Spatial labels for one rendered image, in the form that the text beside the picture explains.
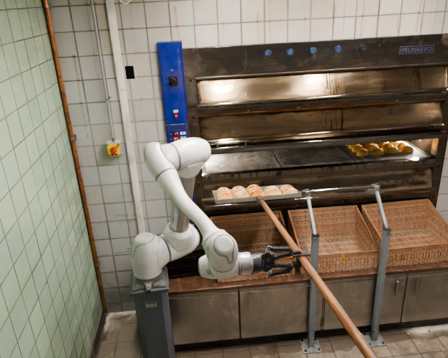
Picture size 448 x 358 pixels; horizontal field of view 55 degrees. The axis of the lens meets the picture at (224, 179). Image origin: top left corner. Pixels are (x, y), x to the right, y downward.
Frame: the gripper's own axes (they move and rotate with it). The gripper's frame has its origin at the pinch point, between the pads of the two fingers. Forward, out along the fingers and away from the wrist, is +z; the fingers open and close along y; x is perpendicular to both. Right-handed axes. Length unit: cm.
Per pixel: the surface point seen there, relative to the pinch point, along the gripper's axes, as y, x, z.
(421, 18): -107, -132, 119
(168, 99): -63, -139, -53
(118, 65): -86, -136, -84
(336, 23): -107, -133, 61
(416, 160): -6, -152, 131
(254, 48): -93, -136, 6
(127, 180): -6, -154, -89
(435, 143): -18, -152, 146
